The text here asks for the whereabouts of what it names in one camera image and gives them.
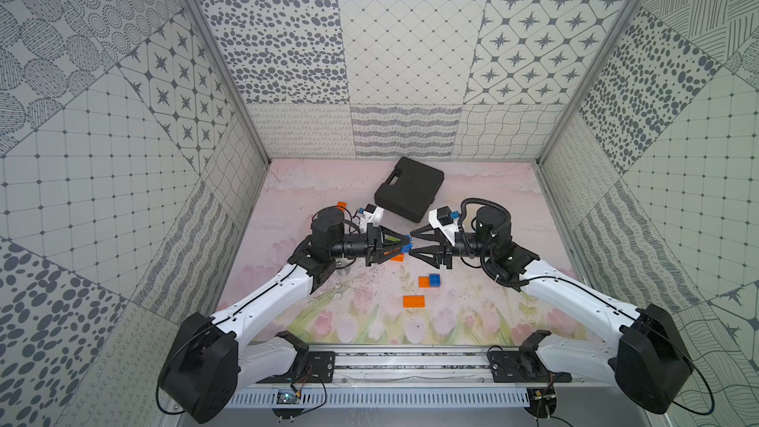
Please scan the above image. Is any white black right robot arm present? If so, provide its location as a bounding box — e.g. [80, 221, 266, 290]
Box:
[409, 200, 695, 414]

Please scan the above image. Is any left controller board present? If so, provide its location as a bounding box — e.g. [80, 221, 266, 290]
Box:
[272, 391, 304, 420]

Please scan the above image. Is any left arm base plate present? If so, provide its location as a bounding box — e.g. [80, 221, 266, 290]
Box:
[259, 351, 336, 384]

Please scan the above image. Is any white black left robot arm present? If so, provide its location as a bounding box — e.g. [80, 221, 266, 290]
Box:
[157, 206, 411, 424]

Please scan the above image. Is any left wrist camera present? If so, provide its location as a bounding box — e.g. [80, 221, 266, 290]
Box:
[358, 205, 385, 231]

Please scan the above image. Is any right controller board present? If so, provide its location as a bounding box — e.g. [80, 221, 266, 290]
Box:
[525, 387, 557, 419]

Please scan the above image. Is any black plastic carrying case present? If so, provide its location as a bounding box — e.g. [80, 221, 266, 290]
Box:
[375, 157, 445, 223]

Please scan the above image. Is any controller board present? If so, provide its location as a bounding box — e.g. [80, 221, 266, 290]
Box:
[272, 391, 304, 420]
[525, 387, 557, 419]

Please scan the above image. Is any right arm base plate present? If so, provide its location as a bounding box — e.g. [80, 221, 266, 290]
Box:
[486, 347, 572, 385]

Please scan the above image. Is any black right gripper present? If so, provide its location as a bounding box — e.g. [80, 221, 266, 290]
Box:
[408, 222, 494, 270]

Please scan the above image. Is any small blue lego brick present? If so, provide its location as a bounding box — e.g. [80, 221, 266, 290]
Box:
[429, 274, 441, 288]

